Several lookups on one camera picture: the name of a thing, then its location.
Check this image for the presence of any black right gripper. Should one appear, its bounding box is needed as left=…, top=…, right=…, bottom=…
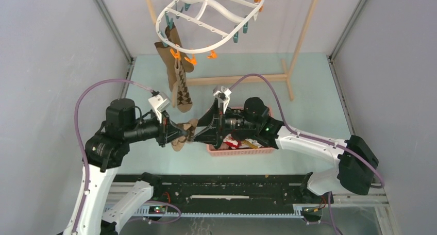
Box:
left=193, top=98, right=259, bottom=146

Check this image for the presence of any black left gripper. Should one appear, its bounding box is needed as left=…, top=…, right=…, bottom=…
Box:
left=125, top=107, right=187, bottom=146

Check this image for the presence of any brown argyle sock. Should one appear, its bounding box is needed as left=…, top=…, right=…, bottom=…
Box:
left=171, top=119, right=198, bottom=152
left=174, top=59, right=193, bottom=113

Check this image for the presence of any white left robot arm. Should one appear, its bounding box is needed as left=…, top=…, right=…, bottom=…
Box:
left=63, top=94, right=188, bottom=234

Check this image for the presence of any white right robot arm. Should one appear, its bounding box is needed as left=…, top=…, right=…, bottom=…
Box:
left=193, top=97, right=379, bottom=203

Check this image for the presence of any wooden hanger rack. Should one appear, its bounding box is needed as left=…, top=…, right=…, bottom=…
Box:
left=141, top=0, right=323, bottom=108

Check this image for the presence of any white oval clip hanger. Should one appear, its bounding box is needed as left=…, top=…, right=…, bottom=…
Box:
left=155, top=0, right=265, bottom=55

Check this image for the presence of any pink plastic basket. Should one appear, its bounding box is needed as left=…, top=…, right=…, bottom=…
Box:
left=206, top=128, right=276, bottom=157

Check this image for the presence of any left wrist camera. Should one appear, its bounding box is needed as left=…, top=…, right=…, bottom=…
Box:
left=148, top=91, right=171, bottom=124

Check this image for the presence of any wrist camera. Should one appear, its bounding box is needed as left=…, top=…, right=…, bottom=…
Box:
left=148, top=91, right=171, bottom=124
left=213, top=86, right=232, bottom=114

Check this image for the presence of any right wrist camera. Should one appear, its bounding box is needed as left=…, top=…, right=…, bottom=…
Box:
left=213, top=86, right=232, bottom=114

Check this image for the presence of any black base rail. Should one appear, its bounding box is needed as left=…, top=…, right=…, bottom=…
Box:
left=109, top=173, right=342, bottom=215

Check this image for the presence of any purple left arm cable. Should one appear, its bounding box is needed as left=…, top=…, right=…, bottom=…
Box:
left=71, top=78, right=182, bottom=235

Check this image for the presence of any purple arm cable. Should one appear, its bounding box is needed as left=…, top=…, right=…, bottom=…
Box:
left=71, top=78, right=182, bottom=235
left=228, top=73, right=385, bottom=235

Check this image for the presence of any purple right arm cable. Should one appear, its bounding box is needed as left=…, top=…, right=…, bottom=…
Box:
left=228, top=73, right=385, bottom=235

